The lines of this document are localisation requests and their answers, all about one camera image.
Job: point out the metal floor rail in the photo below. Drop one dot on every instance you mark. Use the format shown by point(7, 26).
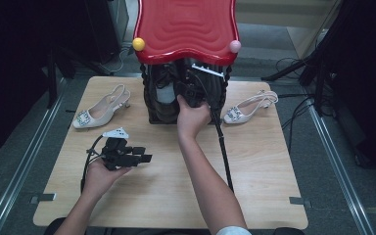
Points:
point(23, 156)
point(339, 163)

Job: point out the red and black shoe rack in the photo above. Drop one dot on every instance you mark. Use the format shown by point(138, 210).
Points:
point(186, 29)

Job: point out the person's left hand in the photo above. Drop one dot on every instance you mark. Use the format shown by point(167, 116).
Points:
point(99, 179)

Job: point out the white heeled shoe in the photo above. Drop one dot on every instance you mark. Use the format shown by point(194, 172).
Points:
point(94, 117)
point(241, 112)

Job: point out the person's white sleeve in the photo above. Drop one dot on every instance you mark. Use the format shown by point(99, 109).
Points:
point(233, 230)

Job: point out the black tripod stand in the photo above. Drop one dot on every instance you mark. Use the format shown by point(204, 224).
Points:
point(306, 68)

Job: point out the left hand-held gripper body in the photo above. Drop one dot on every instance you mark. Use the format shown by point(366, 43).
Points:
point(116, 153)

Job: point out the grey table clip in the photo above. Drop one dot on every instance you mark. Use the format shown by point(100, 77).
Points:
point(298, 201)
point(44, 197)

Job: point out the dark curtain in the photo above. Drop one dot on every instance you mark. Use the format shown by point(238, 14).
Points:
point(368, 81)
point(9, 65)

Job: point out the black metal stand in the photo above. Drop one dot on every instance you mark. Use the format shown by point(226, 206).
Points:
point(52, 81)

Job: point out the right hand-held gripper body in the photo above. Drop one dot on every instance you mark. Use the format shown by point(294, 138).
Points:
point(192, 93)

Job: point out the dark cabinet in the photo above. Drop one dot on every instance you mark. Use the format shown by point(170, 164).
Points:
point(104, 29)

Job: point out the person's right hand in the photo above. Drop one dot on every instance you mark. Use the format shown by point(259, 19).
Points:
point(192, 120)

